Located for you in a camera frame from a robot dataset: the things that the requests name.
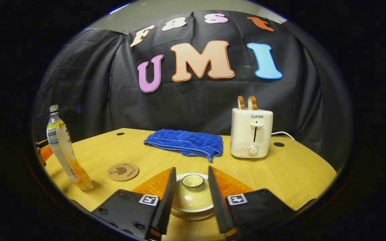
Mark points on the round cork coaster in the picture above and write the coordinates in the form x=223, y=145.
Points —
x=123, y=172

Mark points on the cream saucer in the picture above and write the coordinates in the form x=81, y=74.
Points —
x=193, y=217

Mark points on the white toaster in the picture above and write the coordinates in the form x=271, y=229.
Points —
x=251, y=137

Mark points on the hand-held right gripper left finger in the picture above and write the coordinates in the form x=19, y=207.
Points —
x=164, y=207

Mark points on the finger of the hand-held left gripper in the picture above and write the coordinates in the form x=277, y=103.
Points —
x=46, y=152

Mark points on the brown bread slice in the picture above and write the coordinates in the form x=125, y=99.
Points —
x=252, y=103
x=241, y=103

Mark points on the blue towel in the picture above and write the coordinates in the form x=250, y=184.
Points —
x=186, y=142

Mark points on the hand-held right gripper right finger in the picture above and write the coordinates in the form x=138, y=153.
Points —
x=217, y=207

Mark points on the cream teacup lid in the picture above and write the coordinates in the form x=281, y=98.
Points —
x=193, y=195

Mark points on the black backdrop cloth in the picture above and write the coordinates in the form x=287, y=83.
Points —
x=196, y=103

